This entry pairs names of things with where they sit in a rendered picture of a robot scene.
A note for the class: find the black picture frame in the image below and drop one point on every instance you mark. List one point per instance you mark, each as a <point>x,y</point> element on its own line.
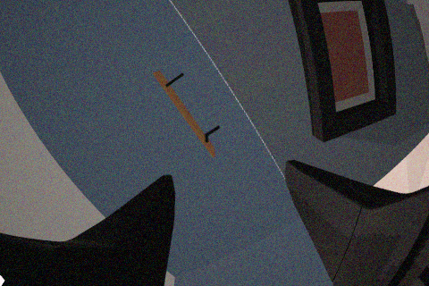
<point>348,63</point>

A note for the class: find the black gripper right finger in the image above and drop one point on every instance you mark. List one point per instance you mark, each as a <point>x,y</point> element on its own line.
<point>365,236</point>

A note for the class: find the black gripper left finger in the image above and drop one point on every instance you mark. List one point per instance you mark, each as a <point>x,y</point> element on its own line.
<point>128,248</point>

